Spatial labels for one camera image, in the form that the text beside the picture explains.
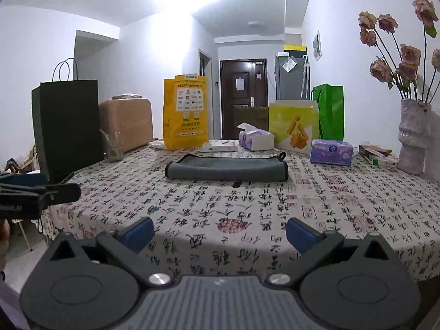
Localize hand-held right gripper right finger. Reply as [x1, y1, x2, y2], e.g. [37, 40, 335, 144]
[266, 217, 391, 287]

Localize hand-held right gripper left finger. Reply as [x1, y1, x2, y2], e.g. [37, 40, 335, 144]
[50, 217, 174, 288]

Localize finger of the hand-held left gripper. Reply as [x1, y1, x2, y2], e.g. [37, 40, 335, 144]
[0, 173, 49, 188]
[0, 183, 82, 220]

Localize grey towel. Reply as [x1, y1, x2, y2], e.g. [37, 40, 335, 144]
[164, 152, 290, 182]

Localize person's left forearm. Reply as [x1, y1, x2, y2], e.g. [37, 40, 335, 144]
[0, 219, 11, 269]

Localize black paper bag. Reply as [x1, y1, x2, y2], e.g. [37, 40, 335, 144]
[31, 58, 104, 183]

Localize clear glass cup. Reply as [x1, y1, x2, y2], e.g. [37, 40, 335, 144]
[99, 128, 124, 162]

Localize calligraphy printed tablecloth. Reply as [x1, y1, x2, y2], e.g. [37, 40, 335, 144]
[40, 138, 440, 282]

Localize purple tissue pack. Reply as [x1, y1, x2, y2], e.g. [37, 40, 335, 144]
[309, 139, 354, 166]

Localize brown suitcase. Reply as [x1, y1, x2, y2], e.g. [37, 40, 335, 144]
[98, 93, 154, 154]

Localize white purple tissue box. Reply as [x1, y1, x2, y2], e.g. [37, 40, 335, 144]
[238, 122, 275, 152]

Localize green yellow gift box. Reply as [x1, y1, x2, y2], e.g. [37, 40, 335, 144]
[268, 100, 320, 151]

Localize red green small boxes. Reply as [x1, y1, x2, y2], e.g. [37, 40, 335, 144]
[358, 144, 399, 166]

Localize white flat box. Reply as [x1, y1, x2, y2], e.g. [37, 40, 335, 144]
[201, 139, 239, 153]

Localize person's purple clothing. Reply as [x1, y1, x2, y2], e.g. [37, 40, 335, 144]
[0, 270, 32, 330]

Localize green paper bag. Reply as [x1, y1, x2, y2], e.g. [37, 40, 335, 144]
[311, 84, 345, 142]

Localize brown gift bag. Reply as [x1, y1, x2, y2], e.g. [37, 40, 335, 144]
[234, 106, 270, 133]

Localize yellow printed bag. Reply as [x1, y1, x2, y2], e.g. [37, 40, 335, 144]
[163, 74, 210, 151]

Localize white textured vase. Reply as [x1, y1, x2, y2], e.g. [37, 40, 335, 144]
[397, 98, 440, 182]

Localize dark brown door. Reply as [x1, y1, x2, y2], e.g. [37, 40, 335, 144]
[219, 59, 269, 140]

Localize grey refrigerator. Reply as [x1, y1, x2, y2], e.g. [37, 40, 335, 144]
[274, 54, 310, 101]

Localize white folded umbrella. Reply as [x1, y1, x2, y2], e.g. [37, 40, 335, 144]
[300, 54, 310, 100]

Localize dried pink roses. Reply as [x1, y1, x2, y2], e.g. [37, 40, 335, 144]
[358, 0, 440, 104]

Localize wall picture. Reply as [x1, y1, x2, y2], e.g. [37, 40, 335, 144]
[312, 30, 322, 62]

